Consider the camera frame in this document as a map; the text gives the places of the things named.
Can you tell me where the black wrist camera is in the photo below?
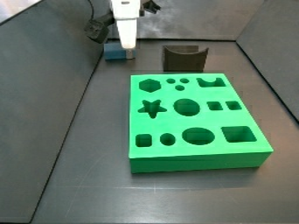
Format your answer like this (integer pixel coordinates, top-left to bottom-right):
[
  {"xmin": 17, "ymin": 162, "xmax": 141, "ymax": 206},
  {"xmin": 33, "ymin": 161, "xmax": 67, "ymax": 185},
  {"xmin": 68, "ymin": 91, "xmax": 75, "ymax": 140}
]
[{"xmin": 84, "ymin": 12, "xmax": 115, "ymax": 44}]

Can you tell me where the green foam shape board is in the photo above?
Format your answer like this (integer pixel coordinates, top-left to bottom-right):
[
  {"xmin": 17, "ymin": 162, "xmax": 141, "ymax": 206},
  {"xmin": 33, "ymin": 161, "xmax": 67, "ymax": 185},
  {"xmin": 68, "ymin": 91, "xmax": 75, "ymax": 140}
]
[{"xmin": 128, "ymin": 73, "xmax": 274, "ymax": 173}]

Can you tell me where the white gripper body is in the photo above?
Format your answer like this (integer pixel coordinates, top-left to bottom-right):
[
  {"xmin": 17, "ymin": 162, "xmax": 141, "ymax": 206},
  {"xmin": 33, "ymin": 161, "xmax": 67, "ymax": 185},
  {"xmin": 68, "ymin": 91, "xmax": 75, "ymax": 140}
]
[{"xmin": 109, "ymin": 0, "xmax": 140, "ymax": 49}]

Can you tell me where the black curved fixture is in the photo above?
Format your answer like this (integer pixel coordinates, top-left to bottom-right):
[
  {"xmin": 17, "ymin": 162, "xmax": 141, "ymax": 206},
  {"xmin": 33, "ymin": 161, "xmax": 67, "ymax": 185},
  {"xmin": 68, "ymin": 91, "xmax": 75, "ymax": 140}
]
[{"xmin": 163, "ymin": 45, "xmax": 210, "ymax": 72}]

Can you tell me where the blue rectangular block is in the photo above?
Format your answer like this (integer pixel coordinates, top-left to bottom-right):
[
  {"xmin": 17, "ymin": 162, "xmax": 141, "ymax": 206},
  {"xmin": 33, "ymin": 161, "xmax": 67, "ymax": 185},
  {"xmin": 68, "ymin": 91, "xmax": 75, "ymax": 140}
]
[{"xmin": 104, "ymin": 42, "xmax": 136, "ymax": 60}]

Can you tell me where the black cable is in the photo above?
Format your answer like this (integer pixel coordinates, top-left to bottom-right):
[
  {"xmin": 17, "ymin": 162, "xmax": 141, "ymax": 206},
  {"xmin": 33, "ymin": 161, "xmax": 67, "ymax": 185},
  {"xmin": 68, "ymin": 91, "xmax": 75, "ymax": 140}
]
[{"xmin": 88, "ymin": 0, "xmax": 96, "ymax": 23}]

